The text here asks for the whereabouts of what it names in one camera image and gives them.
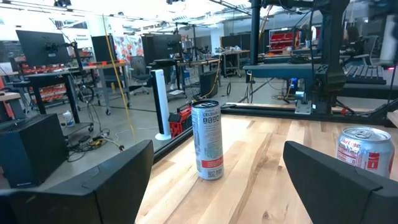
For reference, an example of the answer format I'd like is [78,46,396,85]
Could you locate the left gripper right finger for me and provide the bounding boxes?
[282,140,398,224]

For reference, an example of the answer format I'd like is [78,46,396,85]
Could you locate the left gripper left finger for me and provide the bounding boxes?
[0,139,155,224]

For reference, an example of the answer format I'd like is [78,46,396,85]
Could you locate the silver Diet Coke can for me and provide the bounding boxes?
[335,126,396,179]

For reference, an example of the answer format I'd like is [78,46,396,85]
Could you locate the slim white Celsius can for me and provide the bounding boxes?
[190,100,224,181]

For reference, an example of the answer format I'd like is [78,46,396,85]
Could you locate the black computer tower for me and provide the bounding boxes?
[0,113,68,189]

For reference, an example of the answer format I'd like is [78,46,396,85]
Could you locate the white plastic bottle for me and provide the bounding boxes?
[63,110,75,128]

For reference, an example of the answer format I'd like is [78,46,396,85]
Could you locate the black backlit keyboard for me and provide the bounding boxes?
[344,64,387,85]

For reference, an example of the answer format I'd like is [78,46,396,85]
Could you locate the black legged work desk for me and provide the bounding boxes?
[23,63,94,131]

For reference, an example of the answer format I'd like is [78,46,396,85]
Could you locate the white tower fan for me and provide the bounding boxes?
[150,68,172,141]

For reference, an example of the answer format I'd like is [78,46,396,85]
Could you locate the red and black toolbox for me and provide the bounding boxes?
[168,104,193,140]

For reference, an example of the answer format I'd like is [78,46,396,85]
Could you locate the grey metal cart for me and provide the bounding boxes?
[82,60,131,116]

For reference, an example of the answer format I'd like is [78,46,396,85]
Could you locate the grey desk panel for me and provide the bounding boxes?
[242,63,323,79]

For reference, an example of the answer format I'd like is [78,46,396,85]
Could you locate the grey office chair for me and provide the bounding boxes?
[129,55,152,96]

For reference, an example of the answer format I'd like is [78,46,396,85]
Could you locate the black computer monitor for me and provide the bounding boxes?
[91,35,118,63]
[16,30,72,67]
[141,33,183,65]

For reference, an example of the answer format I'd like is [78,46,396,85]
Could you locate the red storage bin rack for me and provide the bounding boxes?
[269,29,301,54]

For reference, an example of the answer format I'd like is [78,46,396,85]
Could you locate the black storage crate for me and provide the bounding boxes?
[199,70,219,99]

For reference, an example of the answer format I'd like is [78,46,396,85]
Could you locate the tangled floor cables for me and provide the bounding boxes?
[67,127,125,162]

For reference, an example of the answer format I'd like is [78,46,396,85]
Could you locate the silver mounting bracket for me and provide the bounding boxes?
[294,99,313,115]

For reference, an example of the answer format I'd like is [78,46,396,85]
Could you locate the black aluminium rig frame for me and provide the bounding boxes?
[154,0,398,164]

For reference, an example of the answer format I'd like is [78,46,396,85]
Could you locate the hanging yellow cable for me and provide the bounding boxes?
[101,14,137,146]

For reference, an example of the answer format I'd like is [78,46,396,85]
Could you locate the floral wall poster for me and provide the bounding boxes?
[112,34,144,62]

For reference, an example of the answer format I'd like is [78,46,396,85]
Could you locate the yellow floor cable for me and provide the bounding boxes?
[194,57,222,101]

